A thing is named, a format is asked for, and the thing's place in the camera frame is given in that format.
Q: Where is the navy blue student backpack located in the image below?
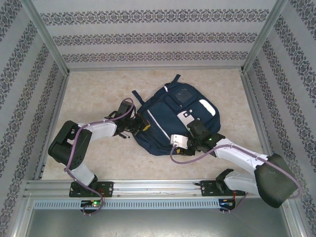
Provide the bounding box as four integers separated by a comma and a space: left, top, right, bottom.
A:
131, 74, 220, 157

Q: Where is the right controller board with LED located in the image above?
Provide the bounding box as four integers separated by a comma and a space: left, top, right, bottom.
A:
219, 198, 237, 208

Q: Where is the controller board with led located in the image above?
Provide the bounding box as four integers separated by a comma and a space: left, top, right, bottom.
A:
219, 198, 237, 208
80, 199, 105, 208

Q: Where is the grey metal sheet panel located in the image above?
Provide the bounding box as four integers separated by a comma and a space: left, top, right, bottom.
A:
24, 208, 297, 237

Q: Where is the left controller board with LED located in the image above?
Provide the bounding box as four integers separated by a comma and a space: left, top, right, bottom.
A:
80, 199, 105, 208

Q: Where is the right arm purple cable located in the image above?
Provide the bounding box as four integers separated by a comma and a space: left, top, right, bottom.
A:
170, 144, 303, 213

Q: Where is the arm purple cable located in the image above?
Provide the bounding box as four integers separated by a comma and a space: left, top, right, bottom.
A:
64, 98, 136, 215
170, 144, 303, 213

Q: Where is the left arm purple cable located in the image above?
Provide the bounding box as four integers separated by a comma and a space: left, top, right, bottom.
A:
64, 98, 136, 215

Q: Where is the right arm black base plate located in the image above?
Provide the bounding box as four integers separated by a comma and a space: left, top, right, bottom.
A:
200, 180, 247, 198

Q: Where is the aluminium mounting rail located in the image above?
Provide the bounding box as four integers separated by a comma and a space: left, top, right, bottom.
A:
23, 179, 289, 198

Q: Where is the aluminium rear frame rail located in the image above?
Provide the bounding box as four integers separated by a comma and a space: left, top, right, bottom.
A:
66, 65, 245, 73

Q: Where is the grey slotted cable duct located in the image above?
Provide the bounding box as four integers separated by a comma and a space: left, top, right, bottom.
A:
33, 199, 220, 210

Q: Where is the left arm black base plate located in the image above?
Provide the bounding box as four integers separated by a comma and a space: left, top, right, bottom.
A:
69, 181, 114, 198

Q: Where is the right aluminium side rail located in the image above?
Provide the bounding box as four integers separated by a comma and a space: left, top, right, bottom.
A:
240, 73, 281, 179

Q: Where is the aluminium side rail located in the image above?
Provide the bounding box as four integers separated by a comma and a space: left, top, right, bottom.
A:
34, 74, 71, 180
240, 73, 281, 179

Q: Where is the left aluminium side rail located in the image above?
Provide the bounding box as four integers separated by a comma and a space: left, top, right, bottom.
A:
34, 74, 71, 180

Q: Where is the right aluminium corner post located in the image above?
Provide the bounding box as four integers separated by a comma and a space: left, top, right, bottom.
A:
240, 0, 289, 74

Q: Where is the aluminium corner post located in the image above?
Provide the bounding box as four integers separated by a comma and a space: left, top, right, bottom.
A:
240, 0, 289, 74
21, 0, 71, 75

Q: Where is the left aluminium corner post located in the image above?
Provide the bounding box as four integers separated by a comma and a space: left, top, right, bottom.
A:
21, 0, 71, 75

